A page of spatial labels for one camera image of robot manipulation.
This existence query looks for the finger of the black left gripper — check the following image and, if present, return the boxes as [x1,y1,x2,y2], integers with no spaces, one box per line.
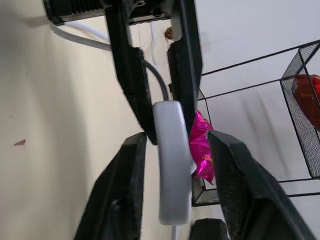
[104,0,158,145]
[166,0,204,131]

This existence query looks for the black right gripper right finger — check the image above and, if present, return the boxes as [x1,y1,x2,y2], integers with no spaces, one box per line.
[207,129,320,240]

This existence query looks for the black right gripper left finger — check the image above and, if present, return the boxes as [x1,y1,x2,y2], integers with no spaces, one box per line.
[74,131,148,240]

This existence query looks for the white lamp cord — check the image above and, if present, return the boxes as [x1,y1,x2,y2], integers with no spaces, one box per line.
[51,21,180,240]

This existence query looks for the pink foil snack bag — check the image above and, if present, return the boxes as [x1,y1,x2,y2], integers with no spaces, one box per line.
[188,108,216,186]

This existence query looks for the red snack bag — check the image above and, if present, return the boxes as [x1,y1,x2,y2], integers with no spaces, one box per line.
[291,73,320,131]

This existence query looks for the black wire mesh rack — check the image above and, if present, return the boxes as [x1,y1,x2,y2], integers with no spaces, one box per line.
[191,39,320,207]

